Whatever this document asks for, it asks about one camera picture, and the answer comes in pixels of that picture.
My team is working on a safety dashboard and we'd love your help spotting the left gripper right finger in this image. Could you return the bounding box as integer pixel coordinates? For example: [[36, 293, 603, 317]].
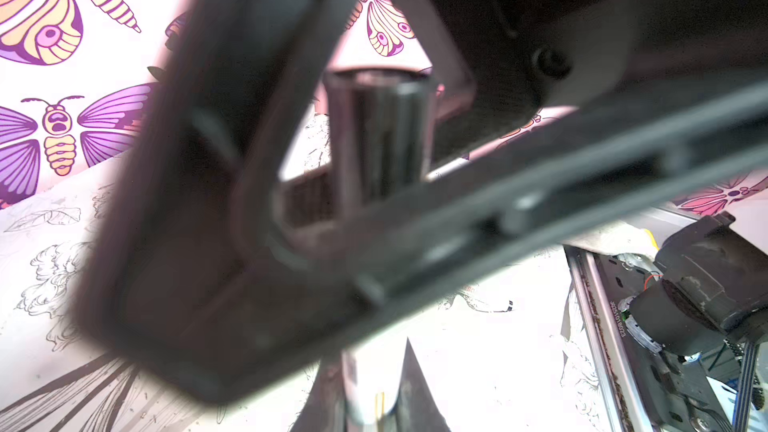
[[398, 341, 450, 432]]

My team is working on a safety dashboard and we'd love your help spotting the black pen cap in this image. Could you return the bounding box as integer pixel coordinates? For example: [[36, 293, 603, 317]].
[[322, 68, 436, 220]]

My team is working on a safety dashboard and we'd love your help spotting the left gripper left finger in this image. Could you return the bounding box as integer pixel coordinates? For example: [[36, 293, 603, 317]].
[[290, 355, 347, 432]]

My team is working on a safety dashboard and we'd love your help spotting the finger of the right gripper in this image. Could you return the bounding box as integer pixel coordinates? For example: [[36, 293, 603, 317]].
[[72, 0, 767, 404]]

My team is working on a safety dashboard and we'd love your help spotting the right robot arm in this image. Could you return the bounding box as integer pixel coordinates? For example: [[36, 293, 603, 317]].
[[72, 0, 767, 431]]

